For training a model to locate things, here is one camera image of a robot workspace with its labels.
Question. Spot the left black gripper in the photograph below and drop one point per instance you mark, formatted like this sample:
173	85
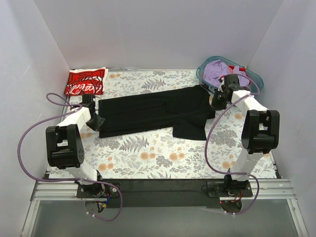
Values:
97	121

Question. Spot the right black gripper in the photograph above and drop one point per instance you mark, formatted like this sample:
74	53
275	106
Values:
217	101

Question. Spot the black t-shirt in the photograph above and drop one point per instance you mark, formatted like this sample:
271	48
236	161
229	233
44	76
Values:
186	110

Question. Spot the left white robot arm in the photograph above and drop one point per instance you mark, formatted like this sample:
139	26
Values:
65	149

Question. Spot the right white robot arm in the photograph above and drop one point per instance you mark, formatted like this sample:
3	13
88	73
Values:
260	133

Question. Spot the teal plastic basket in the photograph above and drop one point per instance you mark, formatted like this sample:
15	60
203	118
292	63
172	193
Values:
199	73

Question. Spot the lilac t-shirt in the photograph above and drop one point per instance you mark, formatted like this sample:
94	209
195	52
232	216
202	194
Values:
214	71

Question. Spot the red garment in basket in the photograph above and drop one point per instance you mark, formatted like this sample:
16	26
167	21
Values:
236	70

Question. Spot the folded red Coca-Cola shirt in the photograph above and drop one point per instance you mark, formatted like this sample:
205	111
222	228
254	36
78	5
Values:
86	81

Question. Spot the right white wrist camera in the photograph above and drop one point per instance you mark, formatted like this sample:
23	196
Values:
222	85

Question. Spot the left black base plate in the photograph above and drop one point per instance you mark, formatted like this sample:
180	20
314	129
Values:
98	191

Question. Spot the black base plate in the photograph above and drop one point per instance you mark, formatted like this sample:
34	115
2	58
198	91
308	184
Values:
98	191
218	189

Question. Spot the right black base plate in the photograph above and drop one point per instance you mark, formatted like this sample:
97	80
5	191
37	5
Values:
218	189

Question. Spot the aluminium mounting rail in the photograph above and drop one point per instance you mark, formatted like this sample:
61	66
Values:
66	190

